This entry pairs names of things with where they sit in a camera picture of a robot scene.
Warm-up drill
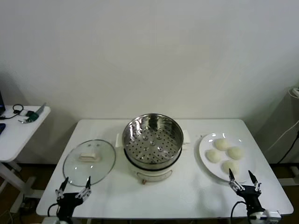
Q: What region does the glass lid with cream handle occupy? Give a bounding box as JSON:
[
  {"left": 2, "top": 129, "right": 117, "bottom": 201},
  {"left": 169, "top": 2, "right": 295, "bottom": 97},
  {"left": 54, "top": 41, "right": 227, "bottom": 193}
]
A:
[{"left": 63, "top": 139, "right": 117, "bottom": 187}]

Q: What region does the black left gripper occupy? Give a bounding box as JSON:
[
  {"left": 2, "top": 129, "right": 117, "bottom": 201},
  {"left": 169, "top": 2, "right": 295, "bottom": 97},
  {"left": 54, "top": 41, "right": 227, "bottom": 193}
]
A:
[{"left": 55, "top": 175, "right": 92, "bottom": 220}]

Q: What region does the black power cable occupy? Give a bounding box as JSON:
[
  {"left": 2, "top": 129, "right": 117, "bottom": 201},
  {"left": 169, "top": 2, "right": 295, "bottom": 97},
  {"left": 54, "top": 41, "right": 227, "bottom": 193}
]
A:
[{"left": 277, "top": 130, "right": 299, "bottom": 164}]

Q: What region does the white side table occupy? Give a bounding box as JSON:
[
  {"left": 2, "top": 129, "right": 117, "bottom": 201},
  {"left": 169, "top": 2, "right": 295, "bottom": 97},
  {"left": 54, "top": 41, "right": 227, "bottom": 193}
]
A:
[{"left": 0, "top": 105, "right": 51, "bottom": 213}]

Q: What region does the white power cable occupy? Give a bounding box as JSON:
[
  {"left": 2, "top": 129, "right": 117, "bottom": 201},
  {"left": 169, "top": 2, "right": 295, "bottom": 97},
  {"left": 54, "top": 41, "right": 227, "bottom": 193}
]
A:
[{"left": 265, "top": 121, "right": 299, "bottom": 152}]

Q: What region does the white metal stand base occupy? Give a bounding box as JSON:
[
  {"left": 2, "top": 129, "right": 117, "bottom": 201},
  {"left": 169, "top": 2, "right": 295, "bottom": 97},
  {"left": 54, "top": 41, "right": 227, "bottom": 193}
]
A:
[{"left": 279, "top": 163, "right": 299, "bottom": 186}]

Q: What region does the black looped cable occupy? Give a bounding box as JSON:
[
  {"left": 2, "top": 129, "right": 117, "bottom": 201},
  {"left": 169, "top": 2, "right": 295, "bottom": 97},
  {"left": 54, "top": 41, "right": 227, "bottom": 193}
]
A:
[{"left": 0, "top": 104, "right": 24, "bottom": 120}]

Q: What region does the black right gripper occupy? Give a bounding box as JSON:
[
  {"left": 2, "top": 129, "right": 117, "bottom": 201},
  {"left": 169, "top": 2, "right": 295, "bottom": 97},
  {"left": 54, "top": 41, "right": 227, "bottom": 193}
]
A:
[{"left": 228, "top": 168, "right": 266, "bottom": 213}]

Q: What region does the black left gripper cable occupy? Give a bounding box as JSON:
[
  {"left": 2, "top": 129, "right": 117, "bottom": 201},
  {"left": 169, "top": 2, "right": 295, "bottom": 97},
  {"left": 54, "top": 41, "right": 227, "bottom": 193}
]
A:
[{"left": 47, "top": 202, "right": 59, "bottom": 217}]

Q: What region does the dark laptop edge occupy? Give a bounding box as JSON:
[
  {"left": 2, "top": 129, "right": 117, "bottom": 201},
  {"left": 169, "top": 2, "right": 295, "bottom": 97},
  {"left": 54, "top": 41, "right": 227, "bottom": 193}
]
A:
[{"left": 0, "top": 90, "right": 6, "bottom": 116}]

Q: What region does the grey hand saw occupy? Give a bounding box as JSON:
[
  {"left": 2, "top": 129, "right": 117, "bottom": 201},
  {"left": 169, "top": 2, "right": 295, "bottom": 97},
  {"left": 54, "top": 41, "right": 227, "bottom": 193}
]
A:
[{"left": 35, "top": 102, "right": 47, "bottom": 116}]

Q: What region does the white ceramic plate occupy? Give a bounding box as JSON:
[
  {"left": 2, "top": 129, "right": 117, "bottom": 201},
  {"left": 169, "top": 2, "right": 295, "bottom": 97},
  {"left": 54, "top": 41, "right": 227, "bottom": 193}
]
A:
[{"left": 198, "top": 132, "right": 256, "bottom": 185}]

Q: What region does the green tool holder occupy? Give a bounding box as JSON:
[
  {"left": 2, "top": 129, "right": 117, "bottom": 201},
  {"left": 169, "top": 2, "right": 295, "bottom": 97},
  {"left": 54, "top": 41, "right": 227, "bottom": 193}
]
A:
[{"left": 25, "top": 111, "right": 39, "bottom": 122}]

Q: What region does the white steamed baozi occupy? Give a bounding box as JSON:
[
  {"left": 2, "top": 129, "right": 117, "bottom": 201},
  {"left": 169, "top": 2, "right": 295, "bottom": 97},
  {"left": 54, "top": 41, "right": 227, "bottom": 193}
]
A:
[
  {"left": 227, "top": 146, "right": 245, "bottom": 161},
  {"left": 214, "top": 138, "right": 230, "bottom": 151},
  {"left": 205, "top": 149, "right": 222, "bottom": 163},
  {"left": 221, "top": 160, "right": 241, "bottom": 175}
]

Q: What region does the stainless steel steamer basket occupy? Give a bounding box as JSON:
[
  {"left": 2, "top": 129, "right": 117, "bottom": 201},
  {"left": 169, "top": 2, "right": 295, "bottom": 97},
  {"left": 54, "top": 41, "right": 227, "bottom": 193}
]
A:
[{"left": 122, "top": 113, "right": 185, "bottom": 170}]

